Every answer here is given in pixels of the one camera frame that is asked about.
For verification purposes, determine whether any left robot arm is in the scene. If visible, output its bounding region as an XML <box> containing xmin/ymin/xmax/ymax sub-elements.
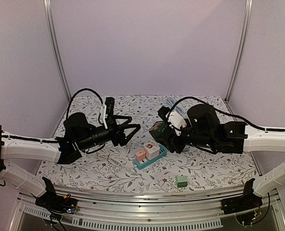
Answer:
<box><xmin>0</xmin><ymin>113</ymin><xmax>141</xmax><ymax>209</ymax></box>

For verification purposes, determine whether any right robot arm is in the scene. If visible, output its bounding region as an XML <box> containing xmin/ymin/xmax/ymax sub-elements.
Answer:
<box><xmin>164</xmin><ymin>104</ymin><xmax>285</xmax><ymax>210</ymax></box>

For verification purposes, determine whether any teal power strip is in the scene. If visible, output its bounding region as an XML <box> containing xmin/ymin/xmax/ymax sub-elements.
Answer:
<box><xmin>134</xmin><ymin>145</ymin><xmax>167</xmax><ymax>170</ymax></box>

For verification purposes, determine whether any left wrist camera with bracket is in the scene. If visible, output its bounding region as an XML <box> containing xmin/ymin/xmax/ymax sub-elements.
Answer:
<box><xmin>101</xmin><ymin>97</ymin><xmax>115</xmax><ymax>129</ymax></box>

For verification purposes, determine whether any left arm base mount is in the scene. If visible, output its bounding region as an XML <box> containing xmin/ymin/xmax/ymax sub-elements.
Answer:
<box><xmin>35</xmin><ymin>193</ymin><xmax>78</xmax><ymax>214</ymax></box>

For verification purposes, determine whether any light blue coiled cable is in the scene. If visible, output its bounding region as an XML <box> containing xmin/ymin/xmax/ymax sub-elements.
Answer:
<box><xmin>166</xmin><ymin>97</ymin><xmax>185</xmax><ymax>117</ymax></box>

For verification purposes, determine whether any aluminium frame post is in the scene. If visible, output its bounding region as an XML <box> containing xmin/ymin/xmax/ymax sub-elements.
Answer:
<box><xmin>43</xmin><ymin>0</ymin><xmax>71</xmax><ymax>102</ymax></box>
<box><xmin>224</xmin><ymin>0</ymin><xmax>253</xmax><ymax>104</ymax></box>

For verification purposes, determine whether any left aluminium frame post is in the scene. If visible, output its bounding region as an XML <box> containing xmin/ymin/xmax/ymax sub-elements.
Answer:
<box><xmin>43</xmin><ymin>0</ymin><xmax>71</xmax><ymax>102</ymax></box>

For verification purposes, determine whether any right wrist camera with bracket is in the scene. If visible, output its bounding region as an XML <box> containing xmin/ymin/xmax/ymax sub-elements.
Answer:
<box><xmin>158</xmin><ymin>106</ymin><xmax>187</xmax><ymax>136</ymax></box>

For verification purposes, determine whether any dark green cube adapter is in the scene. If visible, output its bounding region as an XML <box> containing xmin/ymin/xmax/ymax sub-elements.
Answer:
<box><xmin>149</xmin><ymin>121</ymin><xmax>175</xmax><ymax>148</ymax></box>

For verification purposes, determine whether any white coiled power cable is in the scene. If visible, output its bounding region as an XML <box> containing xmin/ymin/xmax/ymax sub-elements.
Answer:
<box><xmin>92</xmin><ymin>146</ymin><xmax>130</xmax><ymax>168</ymax></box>

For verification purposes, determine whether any floral patterned table mat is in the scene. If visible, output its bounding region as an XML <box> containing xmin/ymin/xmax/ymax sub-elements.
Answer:
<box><xmin>37</xmin><ymin>95</ymin><xmax>257</xmax><ymax>193</ymax></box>

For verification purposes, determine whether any right aluminium frame post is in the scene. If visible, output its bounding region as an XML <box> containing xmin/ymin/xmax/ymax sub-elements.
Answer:
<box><xmin>224</xmin><ymin>0</ymin><xmax>253</xmax><ymax>104</ymax></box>

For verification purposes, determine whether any light green plug adapter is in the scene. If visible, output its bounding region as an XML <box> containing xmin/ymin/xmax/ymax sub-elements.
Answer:
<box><xmin>176</xmin><ymin>175</ymin><xmax>188</xmax><ymax>189</ymax></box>

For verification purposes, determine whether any pink plug adapter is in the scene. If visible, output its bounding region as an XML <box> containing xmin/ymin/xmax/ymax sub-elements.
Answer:
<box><xmin>135</xmin><ymin>149</ymin><xmax>147</xmax><ymax>165</ymax></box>

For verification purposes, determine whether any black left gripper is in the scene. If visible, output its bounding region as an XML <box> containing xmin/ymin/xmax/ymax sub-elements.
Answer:
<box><xmin>78</xmin><ymin>115</ymin><xmax>141</xmax><ymax>152</ymax></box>

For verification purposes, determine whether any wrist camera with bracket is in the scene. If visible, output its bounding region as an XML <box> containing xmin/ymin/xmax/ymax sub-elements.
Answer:
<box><xmin>158</xmin><ymin>106</ymin><xmax>187</xmax><ymax>136</ymax></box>
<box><xmin>101</xmin><ymin>97</ymin><xmax>115</xmax><ymax>129</ymax></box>

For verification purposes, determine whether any aluminium front rail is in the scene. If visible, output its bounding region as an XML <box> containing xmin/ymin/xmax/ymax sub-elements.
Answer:
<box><xmin>9</xmin><ymin>185</ymin><xmax>285</xmax><ymax>231</ymax></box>

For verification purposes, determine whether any white cube socket adapter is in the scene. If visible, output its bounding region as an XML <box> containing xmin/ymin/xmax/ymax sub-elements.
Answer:
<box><xmin>143</xmin><ymin>142</ymin><xmax>160</xmax><ymax>160</ymax></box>

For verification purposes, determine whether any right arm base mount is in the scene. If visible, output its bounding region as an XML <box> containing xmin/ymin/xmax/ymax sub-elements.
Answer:
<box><xmin>220</xmin><ymin>193</ymin><xmax>262</xmax><ymax>226</ymax></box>

